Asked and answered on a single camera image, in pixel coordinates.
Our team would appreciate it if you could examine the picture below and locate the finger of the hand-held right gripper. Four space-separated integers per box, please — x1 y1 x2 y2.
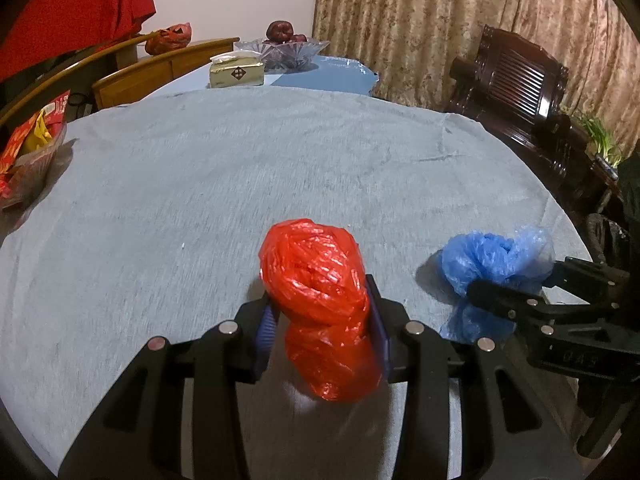
467 279 552 325
542 256 631 292

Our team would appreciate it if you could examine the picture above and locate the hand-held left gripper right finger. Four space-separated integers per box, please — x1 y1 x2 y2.
365 272 586 480

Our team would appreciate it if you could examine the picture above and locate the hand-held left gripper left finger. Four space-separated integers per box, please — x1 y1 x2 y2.
57 292 281 480

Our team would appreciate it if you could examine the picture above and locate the bin with black liner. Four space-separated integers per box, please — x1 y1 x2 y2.
585 212 632 267

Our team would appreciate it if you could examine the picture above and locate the blue plastic bag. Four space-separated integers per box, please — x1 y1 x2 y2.
434 226 557 345

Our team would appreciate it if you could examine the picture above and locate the red plastic bag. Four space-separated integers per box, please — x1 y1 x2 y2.
259 218 386 403

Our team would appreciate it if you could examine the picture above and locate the dark wooden side table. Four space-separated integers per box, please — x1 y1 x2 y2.
550 115 626 223

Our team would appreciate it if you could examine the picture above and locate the green potted plant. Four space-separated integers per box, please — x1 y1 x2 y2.
574 109 627 167

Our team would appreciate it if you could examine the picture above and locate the dark wooden armchair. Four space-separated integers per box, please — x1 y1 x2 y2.
444 24 590 196

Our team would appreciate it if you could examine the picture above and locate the tissue box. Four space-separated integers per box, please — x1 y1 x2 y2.
208 52 266 90

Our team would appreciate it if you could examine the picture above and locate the blue tablecloth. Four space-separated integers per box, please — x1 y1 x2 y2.
145 54 381 107

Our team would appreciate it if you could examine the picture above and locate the glass fruit bowl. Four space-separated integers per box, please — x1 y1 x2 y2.
234 38 331 72

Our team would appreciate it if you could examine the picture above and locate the curved wooden chair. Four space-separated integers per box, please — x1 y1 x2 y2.
0 34 162 128
92 36 241 111

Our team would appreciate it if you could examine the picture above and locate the beige patterned curtain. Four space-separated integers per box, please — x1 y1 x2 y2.
312 0 640 157

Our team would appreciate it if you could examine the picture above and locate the large dark red apple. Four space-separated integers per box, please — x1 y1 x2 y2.
265 20 294 44

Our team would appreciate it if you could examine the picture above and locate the red and yellow snack packet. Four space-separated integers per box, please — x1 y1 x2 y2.
0 89 72 202

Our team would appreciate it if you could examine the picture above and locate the red patterned bag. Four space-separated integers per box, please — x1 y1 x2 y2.
145 22 193 55

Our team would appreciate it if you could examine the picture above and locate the red cloth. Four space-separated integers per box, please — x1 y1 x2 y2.
0 0 157 84

